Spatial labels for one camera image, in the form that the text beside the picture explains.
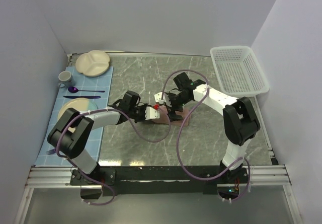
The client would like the pink printed t shirt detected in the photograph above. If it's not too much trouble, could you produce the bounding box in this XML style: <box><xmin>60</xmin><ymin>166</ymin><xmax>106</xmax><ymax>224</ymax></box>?
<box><xmin>153</xmin><ymin>105</ymin><xmax>192</xmax><ymax>127</ymax></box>

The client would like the white plastic basket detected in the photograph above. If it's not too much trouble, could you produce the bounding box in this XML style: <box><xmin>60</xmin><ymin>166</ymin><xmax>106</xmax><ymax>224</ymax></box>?
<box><xmin>210</xmin><ymin>46</ymin><xmax>269</xmax><ymax>98</ymax></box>

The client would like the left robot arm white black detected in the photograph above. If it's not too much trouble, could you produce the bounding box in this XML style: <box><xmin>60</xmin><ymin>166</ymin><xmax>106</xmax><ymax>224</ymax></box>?
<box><xmin>47</xmin><ymin>91</ymin><xmax>158</xmax><ymax>185</ymax></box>

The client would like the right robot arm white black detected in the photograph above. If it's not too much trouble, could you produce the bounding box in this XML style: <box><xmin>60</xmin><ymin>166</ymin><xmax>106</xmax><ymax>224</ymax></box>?
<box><xmin>162</xmin><ymin>69</ymin><xmax>261</xmax><ymax>183</ymax></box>

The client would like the purple knife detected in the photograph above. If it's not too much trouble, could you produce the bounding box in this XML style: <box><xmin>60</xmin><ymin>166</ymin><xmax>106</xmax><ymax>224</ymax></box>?
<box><xmin>63</xmin><ymin>96</ymin><xmax>101</xmax><ymax>99</ymax></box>

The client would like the blue grid placemat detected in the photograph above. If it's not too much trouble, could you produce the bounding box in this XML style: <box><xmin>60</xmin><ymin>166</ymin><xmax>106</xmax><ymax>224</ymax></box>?
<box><xmin>34</xmin><ymin>66</ymin><xmax>113</xmax><ymax>167</ymax></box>

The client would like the cream teal round plate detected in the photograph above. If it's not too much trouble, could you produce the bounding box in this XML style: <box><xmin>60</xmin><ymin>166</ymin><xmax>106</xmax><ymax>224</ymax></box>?
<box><xmin>55</xmin><ymin>98</ymin><xmax>98</xmax><ymax>120</ymax></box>

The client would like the cream divided plate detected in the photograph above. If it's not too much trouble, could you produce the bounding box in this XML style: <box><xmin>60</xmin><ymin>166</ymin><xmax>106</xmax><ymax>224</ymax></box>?
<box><xmin>75</xmin><ymin>50</ymin><xmax>110</xmax><ymax>77</ymax></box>

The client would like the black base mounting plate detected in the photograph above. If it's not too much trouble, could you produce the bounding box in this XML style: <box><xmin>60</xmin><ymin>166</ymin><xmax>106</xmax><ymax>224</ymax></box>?
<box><xmin>70</xmin><ymin>166</ymin><xmax>249</xmax><ymax>200</ymax></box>

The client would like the purple spoon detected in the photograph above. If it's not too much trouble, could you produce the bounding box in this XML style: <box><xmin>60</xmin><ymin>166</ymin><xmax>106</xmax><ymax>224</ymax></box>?
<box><xmin>67</xmin><ymin>87</ymin><xmax>105</xmax><ymax>93</ymax></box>

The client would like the grey mug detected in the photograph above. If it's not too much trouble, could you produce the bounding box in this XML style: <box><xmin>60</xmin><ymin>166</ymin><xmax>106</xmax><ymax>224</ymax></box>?
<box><xmin>58</xmin><ymin>70</ymin><xmax>73</xmax><ymax>88</ymax></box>

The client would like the purple fork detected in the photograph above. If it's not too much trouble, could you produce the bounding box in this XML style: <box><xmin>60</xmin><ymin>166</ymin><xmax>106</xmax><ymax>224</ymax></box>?
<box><xmin>46</xmin><ymin>148</ymin><xmax>56</xmax><ymax>155</ymax></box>

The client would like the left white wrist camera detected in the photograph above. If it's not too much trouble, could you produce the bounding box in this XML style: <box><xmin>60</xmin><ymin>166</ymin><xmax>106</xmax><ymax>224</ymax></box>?
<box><xmin>145</xmin><ymin>106</ymin><xmax>160</xmax><ymax>120</ymax></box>

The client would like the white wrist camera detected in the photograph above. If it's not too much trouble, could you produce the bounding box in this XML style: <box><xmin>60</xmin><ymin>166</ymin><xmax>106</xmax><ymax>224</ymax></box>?
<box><xmin>145</xmin><ymin>106</ymin><xmax>160</xmax><ymax>120</ymax></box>
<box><xmin>154</xmin><ymin>92</ymin><xmax>170</xmax><ymax>106</ymax></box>

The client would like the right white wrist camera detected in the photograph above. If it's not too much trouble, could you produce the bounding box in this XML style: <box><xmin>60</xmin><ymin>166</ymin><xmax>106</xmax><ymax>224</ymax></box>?
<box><xmin>154</xmin><ymin>92</ymin><xmax>170</xmax><ymax>106</ymax></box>

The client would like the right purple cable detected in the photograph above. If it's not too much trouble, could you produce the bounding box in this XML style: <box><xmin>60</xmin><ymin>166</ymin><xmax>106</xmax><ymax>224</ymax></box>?
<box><xmin>160</xmin><ymin>69</ymin><xmax>251</xmax><ymax>201</ymax></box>

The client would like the aluminium frame rail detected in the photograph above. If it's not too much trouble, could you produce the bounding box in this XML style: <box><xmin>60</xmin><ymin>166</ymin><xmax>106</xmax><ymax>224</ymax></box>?
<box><xmin>14</xmin><ymin>138</ymin><xmax>304</xmax><ymax>223</ymax></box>

